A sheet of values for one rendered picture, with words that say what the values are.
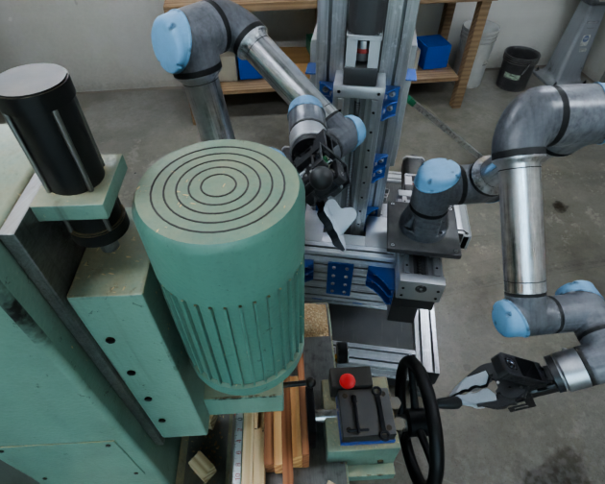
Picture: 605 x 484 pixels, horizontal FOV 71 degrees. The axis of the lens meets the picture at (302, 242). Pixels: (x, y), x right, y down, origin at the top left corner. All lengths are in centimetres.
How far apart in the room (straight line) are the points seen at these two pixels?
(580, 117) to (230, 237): 74
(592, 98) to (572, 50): 346
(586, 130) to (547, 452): 142
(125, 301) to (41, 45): 376
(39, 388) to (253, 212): 34
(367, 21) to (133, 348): 87
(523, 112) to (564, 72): 357
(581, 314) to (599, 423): 130
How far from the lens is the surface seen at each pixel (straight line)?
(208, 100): 108
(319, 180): 60
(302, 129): 80
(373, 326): 187
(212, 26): 106
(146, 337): 55
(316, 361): 99
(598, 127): 99
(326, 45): 124
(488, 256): 258
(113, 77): 413
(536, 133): 91
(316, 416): 87
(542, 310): 94
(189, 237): 39
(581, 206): 316
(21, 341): 51
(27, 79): 43
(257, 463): 87
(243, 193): 43
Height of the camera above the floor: 178
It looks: 47 degrees down
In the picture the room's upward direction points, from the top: straight up
